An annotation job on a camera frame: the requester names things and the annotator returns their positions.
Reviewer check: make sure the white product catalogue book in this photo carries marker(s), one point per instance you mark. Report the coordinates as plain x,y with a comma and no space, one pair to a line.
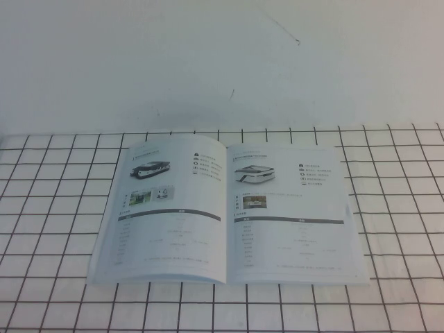
194,236

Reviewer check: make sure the white black-grid tablecloth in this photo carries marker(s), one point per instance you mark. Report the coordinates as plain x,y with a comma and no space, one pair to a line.
52,215

